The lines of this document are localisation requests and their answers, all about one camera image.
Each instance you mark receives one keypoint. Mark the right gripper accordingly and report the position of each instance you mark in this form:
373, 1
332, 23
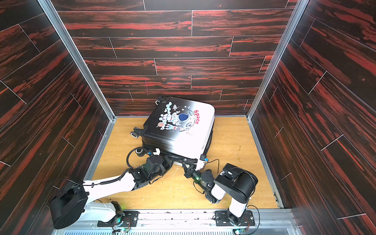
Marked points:
187, 168

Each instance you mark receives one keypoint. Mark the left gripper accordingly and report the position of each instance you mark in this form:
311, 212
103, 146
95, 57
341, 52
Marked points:
165, 160

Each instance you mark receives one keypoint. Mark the black white astronaut suitcase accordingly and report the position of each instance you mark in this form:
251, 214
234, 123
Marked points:
180, 128

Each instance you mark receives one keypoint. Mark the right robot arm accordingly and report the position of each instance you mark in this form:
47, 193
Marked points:
234, 181

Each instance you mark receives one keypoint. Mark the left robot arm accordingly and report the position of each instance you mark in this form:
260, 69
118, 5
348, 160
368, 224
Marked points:
76, 201

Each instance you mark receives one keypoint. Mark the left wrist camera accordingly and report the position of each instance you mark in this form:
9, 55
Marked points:
154, 152

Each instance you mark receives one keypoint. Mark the aluminium front rail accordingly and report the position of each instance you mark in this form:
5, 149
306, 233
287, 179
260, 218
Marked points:
192, 222

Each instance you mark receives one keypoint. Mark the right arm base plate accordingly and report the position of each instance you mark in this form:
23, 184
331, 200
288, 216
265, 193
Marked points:
225, 218

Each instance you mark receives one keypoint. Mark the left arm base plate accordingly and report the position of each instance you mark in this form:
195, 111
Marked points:
127, 219

